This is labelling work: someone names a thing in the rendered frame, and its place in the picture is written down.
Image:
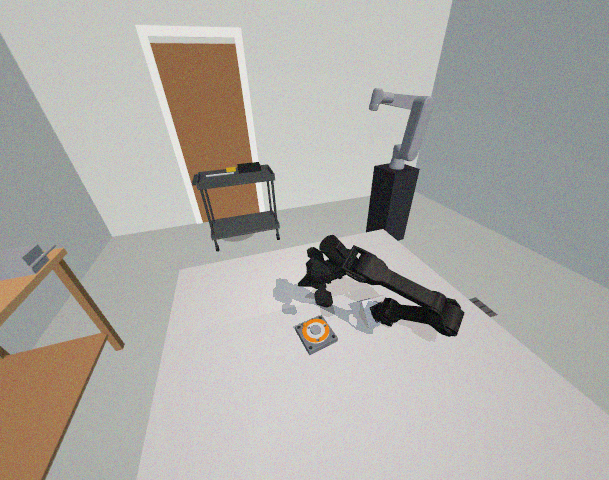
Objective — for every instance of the orange round plate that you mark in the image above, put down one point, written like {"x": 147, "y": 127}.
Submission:
{"x": 322, "y": 336}

